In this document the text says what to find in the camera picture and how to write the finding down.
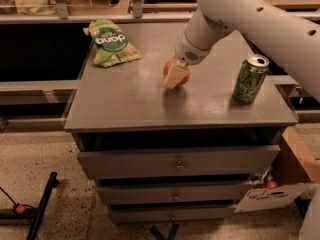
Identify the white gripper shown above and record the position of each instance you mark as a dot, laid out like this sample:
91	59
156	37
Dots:
186	53

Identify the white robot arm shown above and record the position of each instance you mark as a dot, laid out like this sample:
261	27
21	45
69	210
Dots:
293	43

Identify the green rice chip bag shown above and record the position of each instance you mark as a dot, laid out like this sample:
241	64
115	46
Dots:
110	43

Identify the green soda can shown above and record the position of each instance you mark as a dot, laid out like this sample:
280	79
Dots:
251	77

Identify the grey drawer cabinet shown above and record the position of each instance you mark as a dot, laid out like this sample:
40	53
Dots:
127	107

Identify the top grey drawer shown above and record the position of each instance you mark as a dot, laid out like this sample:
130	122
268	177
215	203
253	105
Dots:
149	163

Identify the grey drawer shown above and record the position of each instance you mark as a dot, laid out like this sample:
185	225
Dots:
171	213
149	163
173	192

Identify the middle grey drawer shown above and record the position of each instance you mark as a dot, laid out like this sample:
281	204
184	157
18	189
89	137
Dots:
173	192

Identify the bottom grey drawer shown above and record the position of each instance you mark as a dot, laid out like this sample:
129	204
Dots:
171	213

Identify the cardboard box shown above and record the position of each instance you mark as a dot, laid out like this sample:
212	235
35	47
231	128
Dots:
295	170

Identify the black stand leg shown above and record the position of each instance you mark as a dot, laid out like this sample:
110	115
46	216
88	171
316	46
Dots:
38	215

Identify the metal frame railing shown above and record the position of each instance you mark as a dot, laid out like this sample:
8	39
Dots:
42	11

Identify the orange clamp with cable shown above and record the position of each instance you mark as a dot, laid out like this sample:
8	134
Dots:
22	210

